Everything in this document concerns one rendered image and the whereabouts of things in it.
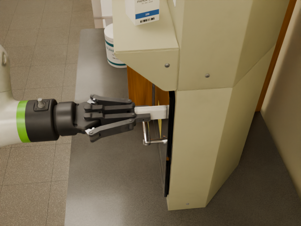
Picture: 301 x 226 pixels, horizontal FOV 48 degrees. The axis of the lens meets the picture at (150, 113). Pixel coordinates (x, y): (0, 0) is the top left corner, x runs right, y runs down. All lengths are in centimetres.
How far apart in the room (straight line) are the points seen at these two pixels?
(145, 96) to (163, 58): 57
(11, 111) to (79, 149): 47
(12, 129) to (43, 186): 155
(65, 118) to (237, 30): 38
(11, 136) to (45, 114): 8
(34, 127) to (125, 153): 48
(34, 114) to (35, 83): 226
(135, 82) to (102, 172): 31
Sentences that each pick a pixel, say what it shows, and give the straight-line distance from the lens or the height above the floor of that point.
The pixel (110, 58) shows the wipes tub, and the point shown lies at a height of 98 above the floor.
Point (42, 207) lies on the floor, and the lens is 221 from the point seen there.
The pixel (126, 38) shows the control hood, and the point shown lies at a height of 151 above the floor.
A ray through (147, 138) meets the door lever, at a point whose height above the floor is 121.
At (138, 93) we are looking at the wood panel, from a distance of 115.
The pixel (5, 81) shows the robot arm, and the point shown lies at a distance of 77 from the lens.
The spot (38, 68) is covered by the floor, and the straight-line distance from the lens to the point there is 314.
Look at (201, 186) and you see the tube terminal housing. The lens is 95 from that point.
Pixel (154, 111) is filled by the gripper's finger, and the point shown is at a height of 132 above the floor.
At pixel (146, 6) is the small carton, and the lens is 65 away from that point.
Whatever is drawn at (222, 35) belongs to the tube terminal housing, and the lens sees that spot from 60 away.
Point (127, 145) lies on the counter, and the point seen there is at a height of 94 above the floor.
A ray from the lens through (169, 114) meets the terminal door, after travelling 71.
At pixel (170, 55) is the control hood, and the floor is 150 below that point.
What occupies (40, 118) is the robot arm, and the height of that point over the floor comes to 135.
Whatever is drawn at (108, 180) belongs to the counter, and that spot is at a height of 94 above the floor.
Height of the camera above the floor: 185
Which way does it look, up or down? 46 degrees down
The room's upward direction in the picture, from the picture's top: straight up
